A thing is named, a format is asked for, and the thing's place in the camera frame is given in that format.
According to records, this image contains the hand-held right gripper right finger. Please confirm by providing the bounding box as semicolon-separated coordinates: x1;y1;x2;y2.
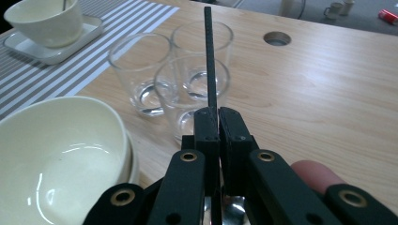
218;106;261;198

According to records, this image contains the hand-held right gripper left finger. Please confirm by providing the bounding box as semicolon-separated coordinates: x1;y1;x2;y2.
181;107;222;198

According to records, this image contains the clear drinking glass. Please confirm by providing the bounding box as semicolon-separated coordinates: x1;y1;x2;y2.
107;32;176;117
153;55;231;146
170;21;234;101

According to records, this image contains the white square plate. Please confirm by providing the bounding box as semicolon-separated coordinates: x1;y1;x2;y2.
3;14;104;66

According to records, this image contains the white mug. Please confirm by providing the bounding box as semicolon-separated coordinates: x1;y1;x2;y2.
323;2;344;21

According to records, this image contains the grey striped placemat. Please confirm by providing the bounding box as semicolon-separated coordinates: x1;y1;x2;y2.
0;0;181;121

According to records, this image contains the white cylindrical cup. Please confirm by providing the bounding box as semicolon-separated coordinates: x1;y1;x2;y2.
339;0;357;17

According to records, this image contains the small red object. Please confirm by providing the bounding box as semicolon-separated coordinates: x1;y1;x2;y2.
377;8;398;26

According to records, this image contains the hanging black cable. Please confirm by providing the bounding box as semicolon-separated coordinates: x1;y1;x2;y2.
296;0;308;21

